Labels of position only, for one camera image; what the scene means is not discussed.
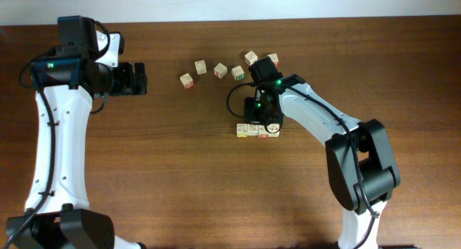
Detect wooden block red top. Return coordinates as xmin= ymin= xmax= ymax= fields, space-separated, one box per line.
xmin=244 ymin=51 xmax=258 ymax=66

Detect wooden block plain upper-left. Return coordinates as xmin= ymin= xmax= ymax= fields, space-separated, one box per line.
xmin=194 ymin=60 xmax=207 ymax=75

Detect wooden block red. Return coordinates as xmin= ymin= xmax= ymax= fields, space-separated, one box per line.
xmin=179 ymin=73 xmax=194 ymax=89
xmin=257 ymin=125 xmax=269 ymax=138
xmin=268 ymin=53 xmax=279 ymax=68
xmin=244 ymin=51 xmax=258 ymax=66
xmin=213 ymin=63 xmax=228 ymax=79

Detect right black cable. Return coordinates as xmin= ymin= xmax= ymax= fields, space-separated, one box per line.
xmin=225 ymin=81 xmax=381 ymax=249

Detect wooden block yellow side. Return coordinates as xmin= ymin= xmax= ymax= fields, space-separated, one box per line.
xmin=236 ymin=123 xmax=248 ymax=137

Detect wooden block blue five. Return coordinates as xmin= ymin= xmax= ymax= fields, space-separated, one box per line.
xmin=267 ymin=123 xmax=280 ymax=137

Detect wooden block red centre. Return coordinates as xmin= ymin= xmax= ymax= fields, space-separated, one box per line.
xmin=213 ymin=63 xmax=228 ymax=79

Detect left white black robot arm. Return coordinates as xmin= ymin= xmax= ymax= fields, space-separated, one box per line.
xmin=6 ymin=16 xmax=148 ymax=248

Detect wooden block plain leaf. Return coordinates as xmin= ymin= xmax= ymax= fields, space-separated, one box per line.
xmin=247 ymin=124 xmax=259 ymax=136

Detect wooden block green side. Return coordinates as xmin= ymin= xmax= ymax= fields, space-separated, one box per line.
xmin=231 ymin=65 xmax=245 ymax=81

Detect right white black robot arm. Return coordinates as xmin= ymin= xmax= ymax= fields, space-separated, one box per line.
xmin=244 ymin=58 xmax=400 ymax=248

